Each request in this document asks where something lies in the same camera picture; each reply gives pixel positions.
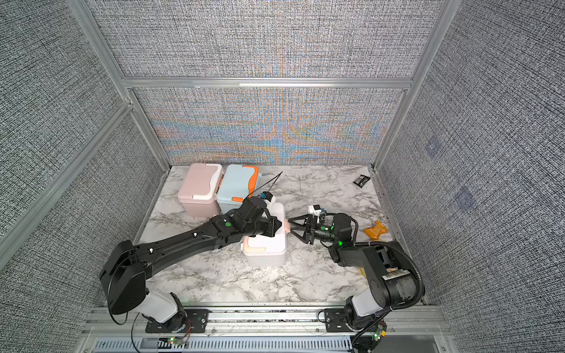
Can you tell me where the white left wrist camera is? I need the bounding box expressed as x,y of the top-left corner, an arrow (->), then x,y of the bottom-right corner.
259,191 -> 277,207

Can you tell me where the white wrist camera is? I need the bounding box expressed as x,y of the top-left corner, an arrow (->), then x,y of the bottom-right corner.
308,204 -> 325,216
259,191 -> 277,207

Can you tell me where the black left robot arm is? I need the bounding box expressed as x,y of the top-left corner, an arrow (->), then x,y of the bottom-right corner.
99,197 -> 283,317

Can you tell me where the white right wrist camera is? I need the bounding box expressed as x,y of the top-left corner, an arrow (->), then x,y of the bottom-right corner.
308,204 -> 325,216

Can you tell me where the black foil sachet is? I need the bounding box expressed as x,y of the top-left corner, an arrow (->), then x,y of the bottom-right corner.
353,175 -> 371,188

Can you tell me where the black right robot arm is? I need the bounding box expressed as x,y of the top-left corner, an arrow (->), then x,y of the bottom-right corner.
288,213 -> 425,331

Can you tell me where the blue orange medicine box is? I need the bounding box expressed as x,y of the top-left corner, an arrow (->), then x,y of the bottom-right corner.
216,164 -> 260,214

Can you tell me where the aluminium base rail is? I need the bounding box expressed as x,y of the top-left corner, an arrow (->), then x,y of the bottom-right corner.
75,302 -> 458,352

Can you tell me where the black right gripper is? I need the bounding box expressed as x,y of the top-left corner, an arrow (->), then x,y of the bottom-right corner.
289,215 -> 340,247

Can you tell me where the orange plastic toy piece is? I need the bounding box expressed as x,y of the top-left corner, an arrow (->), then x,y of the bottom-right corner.
363,221 -> 389,241

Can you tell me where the white pink medicine chest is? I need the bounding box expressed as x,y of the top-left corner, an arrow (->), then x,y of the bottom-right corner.
241,202 -> 287,268

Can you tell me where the pink white medicine box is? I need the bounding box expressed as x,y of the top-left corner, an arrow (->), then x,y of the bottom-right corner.
177,163 -> 223,219

